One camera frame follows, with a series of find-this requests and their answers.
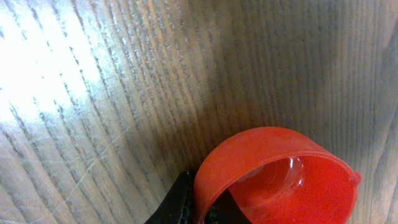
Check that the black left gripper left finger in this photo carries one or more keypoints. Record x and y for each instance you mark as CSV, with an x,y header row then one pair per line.
x,y
177,206

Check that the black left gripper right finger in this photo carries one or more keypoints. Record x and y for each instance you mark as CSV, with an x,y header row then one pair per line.
x,y
225,210

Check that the red measuring scoop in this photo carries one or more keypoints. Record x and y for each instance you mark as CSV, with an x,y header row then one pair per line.
x,y
277,175

